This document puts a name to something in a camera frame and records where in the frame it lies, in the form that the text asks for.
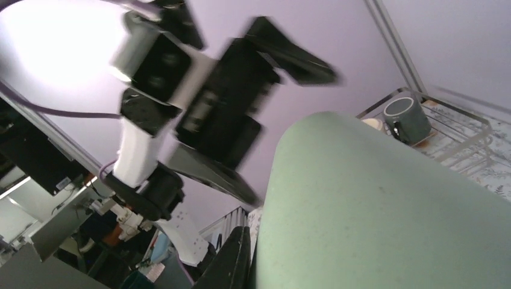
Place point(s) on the mint green cup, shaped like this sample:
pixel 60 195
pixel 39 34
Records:
pixel 349 207

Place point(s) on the wire dish rack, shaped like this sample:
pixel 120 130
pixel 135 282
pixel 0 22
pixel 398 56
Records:
pixel 459 139

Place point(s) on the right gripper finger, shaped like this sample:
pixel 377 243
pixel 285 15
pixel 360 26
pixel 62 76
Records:
pixel 229 269

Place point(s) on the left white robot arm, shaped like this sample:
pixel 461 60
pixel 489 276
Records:
pixel 139 176

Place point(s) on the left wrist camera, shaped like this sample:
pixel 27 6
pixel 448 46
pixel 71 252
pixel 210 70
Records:
pixel 150 60

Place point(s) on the dark grey-green mug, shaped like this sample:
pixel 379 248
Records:
pixel 407 121

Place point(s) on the cream mug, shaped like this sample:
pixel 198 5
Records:
pixel 376 124

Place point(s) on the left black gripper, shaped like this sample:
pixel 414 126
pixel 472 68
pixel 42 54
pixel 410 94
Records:
pixel 219 123

